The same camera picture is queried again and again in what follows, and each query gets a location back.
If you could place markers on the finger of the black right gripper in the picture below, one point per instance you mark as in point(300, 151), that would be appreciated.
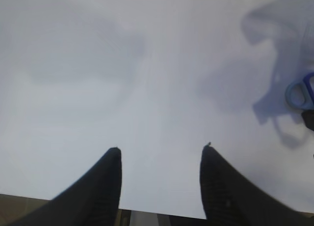
point(308, 118)

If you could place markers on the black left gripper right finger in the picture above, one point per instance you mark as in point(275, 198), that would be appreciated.
point(229, 199)

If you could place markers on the blue scissors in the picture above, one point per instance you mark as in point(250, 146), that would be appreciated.
point(299, 95)

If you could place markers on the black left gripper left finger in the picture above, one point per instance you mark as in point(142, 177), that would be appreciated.
point(93, 200)

